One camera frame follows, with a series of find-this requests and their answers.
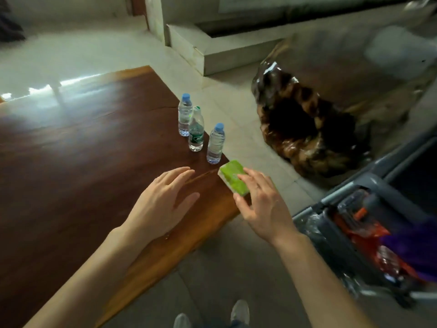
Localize person's right hand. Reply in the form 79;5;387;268
233;168;300;246

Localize person's left hand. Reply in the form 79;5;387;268
121;166;201;243

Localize green tissue pack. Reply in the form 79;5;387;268
218;159;252;197

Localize green-label white-capped water bottle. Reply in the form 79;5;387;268
188;105;205;153

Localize blue-capped clear water bottle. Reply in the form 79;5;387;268
178;93;193;138
206;123;226;165

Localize purple microfibre cloth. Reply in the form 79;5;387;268
381;218;437;283

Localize person's left forearm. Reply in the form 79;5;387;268
24;227;151;328

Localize person's right forearm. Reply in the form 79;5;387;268
273;232;376;328

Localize person's right shoe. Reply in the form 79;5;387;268
230;299;250;328

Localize grey cleaning cart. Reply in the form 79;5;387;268
293;128;437;310

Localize clear bottle with orange collar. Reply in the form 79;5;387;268
338;189;369;233

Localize glossy root stump table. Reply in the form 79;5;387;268
251;3;437;180

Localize orange bag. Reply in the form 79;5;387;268
333;206;421;281

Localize dark wooden table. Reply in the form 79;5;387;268
0;66;252;328

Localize small clear plastic bottle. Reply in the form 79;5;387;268
375;246;402;282

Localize white stone platform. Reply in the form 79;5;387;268
166;1;421;77

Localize brown door frame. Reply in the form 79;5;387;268
131;0;148;17

